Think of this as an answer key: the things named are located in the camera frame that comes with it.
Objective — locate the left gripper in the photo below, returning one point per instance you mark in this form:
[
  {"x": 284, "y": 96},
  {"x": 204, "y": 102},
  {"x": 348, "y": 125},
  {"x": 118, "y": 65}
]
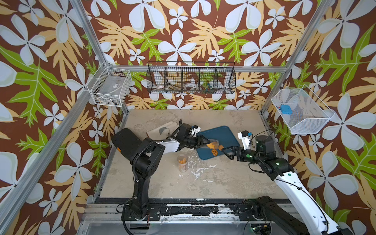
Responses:
[{"x": 201, "y": 142}]

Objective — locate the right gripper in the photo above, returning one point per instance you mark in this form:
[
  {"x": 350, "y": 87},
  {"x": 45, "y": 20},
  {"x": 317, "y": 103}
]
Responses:
[{"x": 234, "y": 151}]

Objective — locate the clear cookie jar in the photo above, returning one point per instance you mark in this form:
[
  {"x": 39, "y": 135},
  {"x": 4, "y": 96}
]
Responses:
[
  {"x": 215, "y": 145},
  {"x": 183, "y": 163}
]

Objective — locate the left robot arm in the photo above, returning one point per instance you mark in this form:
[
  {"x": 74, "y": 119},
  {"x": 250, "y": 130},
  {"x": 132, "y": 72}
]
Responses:
[{"x": 145, "y": 156}]

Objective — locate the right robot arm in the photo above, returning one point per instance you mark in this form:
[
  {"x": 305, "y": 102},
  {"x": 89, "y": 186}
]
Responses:
[{"x": 314, "y": 221}]

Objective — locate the orange cookies on tray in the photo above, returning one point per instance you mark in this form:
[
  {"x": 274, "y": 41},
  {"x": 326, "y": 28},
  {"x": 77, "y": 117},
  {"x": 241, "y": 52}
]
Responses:
[{"x": 216, "y": 152}]

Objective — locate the clear cookie jar front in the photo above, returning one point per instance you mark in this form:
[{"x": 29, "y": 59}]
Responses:
[{"x": 183, "y": 163}]

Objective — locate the teal plastic tray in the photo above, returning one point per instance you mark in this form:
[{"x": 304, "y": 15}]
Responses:
[{"x": 223, "y": 135}]

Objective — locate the white work glove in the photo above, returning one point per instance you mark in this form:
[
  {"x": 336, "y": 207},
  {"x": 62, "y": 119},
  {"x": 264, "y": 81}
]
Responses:
[{"x": 163, "y": 132}]

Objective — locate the blue object in basket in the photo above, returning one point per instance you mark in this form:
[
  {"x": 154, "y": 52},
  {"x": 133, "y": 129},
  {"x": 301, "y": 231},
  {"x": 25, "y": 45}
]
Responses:
[{"x": 285, "y": 110}]

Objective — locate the black hard case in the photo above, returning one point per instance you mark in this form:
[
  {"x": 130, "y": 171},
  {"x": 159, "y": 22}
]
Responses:
[{"x": 126, "y": 142}]

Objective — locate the white mesh basket right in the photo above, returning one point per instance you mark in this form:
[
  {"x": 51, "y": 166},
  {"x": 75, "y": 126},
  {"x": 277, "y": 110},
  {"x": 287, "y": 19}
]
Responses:
[{"x": 310, "y": 112}]

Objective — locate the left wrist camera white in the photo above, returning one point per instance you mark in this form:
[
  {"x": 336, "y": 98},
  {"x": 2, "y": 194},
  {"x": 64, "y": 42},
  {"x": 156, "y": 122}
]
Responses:
[{"x": 194, "y": 130}]

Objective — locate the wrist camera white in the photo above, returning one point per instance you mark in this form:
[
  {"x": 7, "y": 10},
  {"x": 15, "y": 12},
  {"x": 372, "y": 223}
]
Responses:
[
  {"x": 194, "y": 130},
  {"x": 246, "y": 139}
]

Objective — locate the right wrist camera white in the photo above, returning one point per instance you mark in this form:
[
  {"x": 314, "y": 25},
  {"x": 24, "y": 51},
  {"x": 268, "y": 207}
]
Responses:
[{"x": 246, "y": 139}]

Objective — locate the black wire basket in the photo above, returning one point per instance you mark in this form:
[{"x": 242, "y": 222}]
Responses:
[{"x": 191, "y": 77}]

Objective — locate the white wire basket left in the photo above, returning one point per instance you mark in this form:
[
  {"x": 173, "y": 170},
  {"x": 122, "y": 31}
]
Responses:
[{"x": 109, "y": 86}]

